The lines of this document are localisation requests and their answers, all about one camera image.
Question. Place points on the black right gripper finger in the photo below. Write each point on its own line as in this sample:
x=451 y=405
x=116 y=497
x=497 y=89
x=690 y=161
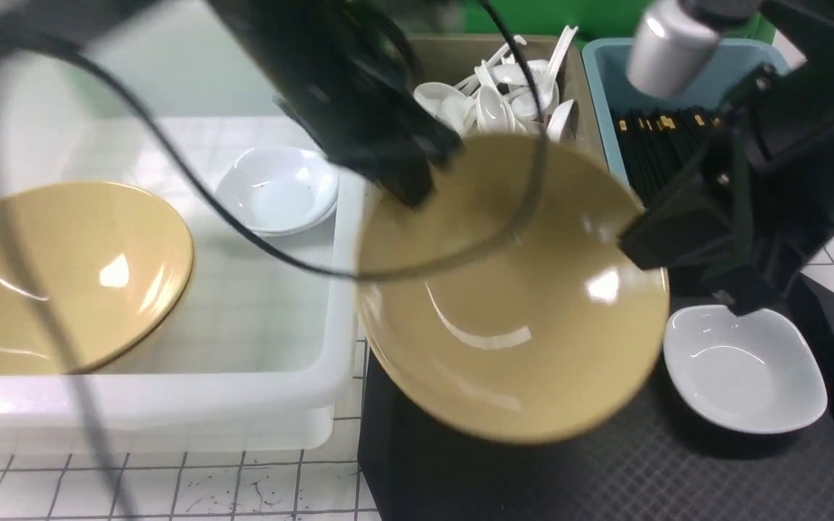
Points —
x=659 y=231

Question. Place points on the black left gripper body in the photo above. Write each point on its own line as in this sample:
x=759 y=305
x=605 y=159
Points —
x=357 y=105

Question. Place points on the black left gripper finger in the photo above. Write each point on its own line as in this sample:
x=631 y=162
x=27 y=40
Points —
x=406 y=179

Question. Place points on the black textured serving tray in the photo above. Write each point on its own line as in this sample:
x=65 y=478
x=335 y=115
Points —
x=655 y=460

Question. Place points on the white sauce dish in tub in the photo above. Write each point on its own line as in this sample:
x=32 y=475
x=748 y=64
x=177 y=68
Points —
x=279 y=190

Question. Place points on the yellow noodle bowl in tub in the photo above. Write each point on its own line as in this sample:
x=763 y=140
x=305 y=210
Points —
x=88 y=272

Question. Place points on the bundle of black chopsticks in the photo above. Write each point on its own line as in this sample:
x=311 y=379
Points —
x=655 y=145

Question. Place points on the large white plastic tub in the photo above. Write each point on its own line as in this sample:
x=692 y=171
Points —
x=254 y=356

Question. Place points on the green backdrop cloth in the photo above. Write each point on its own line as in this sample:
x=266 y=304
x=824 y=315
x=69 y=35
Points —
x=595 y=19

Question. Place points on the white sauce dish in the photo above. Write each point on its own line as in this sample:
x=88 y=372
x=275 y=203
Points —
x=279 y=190
x=753 y=374

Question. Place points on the blue plastic chopstick bin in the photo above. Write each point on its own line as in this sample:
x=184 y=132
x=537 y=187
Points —
x=605 y=63

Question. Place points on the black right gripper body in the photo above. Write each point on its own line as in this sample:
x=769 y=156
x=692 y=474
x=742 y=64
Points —
x=747 y=238

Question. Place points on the yellow noodle bowl carried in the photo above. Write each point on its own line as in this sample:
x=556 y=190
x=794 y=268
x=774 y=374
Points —
x=544 y=339

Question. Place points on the tan plastic spoon bin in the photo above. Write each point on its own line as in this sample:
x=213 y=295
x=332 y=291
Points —
x=450 y=58

